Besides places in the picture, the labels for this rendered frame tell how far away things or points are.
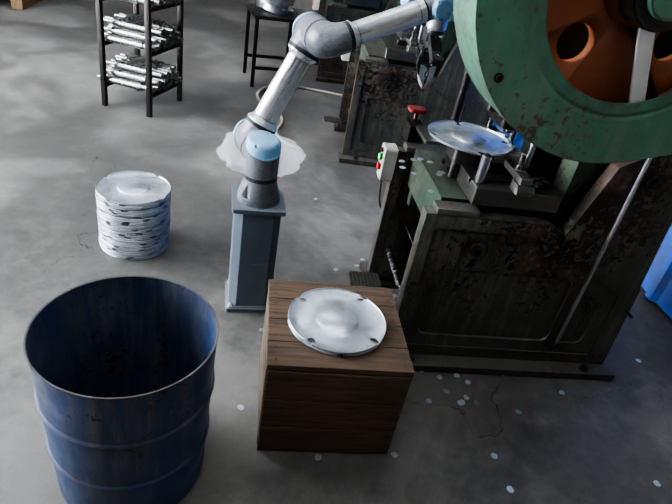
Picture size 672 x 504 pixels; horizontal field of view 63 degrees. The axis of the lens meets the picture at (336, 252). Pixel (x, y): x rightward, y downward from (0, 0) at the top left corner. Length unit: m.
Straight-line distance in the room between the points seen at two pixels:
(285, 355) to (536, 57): 0.96
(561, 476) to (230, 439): 1.03
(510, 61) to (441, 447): 1.16
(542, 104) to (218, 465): 1.29
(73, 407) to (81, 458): 0.18
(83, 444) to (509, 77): 1.26
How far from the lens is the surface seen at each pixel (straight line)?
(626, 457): 2.18
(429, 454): 1.85
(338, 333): 1.58
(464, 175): 1.90
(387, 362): 1.56
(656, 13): 1.46
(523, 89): 1.44
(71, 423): 1.34
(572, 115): 1.52
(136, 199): 2.34
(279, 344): 1.54
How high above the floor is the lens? 1.39
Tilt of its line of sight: 32 degrees down
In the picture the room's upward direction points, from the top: 11 degrees clockwise
